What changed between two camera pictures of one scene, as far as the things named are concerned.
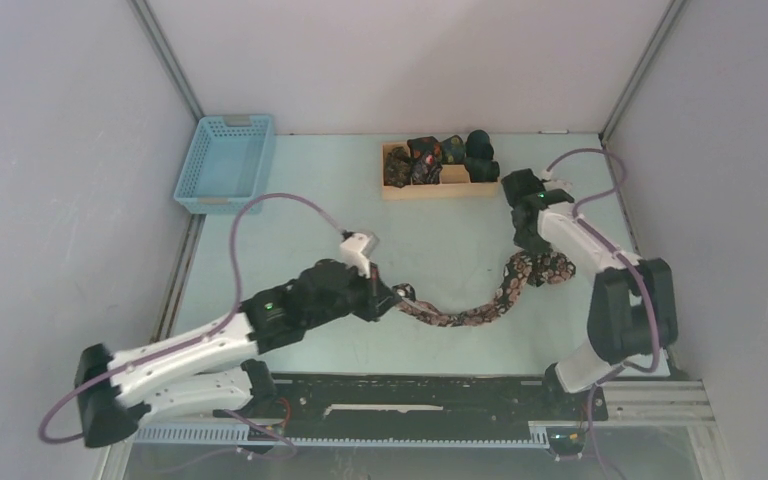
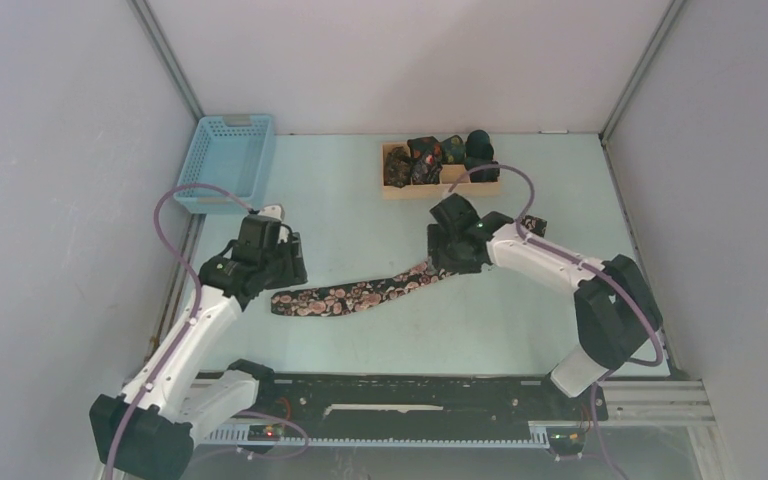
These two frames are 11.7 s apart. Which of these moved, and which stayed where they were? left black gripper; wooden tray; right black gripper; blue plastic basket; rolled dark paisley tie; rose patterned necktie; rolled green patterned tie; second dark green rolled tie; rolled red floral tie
Moved: left black gripper; right black gripper; rose patterned necktie
Stayed: blue plastic basket; rolled green patterned tie; rolled red floral tie; wooden tray; rolled dark paisley tie; second dark green rolled tie
